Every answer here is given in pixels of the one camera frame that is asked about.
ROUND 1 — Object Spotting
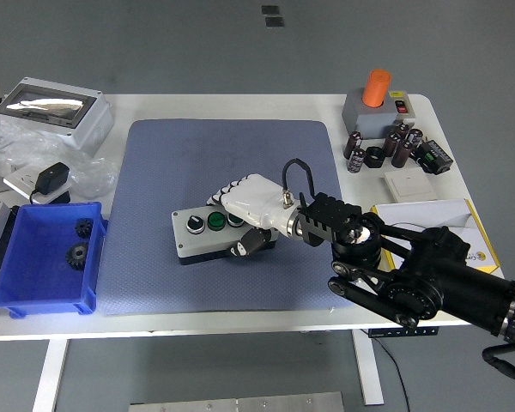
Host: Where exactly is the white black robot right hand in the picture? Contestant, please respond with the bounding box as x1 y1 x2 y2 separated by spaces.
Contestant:
205 173 304 259

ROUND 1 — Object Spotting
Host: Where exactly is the white rocker switch box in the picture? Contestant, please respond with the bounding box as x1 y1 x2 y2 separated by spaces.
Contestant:
388 90 415 119

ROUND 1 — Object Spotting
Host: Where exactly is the clear plastic bag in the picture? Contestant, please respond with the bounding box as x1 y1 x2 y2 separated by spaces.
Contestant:
0 119 119 201

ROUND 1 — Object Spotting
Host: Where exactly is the grey metal plate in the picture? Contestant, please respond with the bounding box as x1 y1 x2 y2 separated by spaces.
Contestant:
128 391 347 412

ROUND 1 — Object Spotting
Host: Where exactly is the grey-blue textured mat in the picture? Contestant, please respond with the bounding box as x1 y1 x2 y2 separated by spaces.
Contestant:
96 118 358 317

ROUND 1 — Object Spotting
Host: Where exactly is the black terminal module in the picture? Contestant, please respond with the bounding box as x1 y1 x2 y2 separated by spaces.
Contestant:
414 139 455 175

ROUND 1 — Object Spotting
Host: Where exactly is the grey block base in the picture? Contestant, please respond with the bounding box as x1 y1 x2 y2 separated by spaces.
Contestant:
341 88 400 141

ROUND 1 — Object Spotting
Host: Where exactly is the black hex nut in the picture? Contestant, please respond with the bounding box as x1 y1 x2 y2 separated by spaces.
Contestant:
364 146 386 169

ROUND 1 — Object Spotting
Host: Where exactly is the large black gear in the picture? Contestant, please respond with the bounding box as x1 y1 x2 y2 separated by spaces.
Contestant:
64 241 90 271

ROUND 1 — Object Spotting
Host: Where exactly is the black cable under table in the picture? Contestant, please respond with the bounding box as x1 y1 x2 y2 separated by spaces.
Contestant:
371 336 413 412

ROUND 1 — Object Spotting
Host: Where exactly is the black power adapter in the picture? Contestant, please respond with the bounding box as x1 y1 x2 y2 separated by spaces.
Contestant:
28 161 72 205

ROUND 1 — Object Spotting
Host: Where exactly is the yellow and white cardboard box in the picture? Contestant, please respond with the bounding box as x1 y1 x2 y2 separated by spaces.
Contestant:
370 198 505 276

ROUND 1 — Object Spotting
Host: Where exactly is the white wall switch plate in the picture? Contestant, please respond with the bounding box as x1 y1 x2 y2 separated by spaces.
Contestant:
384 167 439 203

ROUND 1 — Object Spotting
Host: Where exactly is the grey four-button control box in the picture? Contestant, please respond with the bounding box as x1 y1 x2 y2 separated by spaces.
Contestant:
170 204 280 266

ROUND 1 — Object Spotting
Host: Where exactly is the blue plastic bin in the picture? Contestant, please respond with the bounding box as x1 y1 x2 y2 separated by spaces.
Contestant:
0 201 109 319

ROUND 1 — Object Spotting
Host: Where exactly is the orange cylinder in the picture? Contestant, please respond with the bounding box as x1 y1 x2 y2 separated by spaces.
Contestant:
361 69 392 108

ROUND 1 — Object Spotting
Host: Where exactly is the grey enclosure with clear window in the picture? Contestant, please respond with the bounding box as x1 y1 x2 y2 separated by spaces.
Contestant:
0 76 115 159

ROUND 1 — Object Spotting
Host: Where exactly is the white table leg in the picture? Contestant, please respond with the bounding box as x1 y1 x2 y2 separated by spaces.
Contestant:
32 338 70 412
351 330 385 407

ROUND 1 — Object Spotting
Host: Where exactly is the black table height controller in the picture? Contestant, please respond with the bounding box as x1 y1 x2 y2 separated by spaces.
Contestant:
367 325 439 340

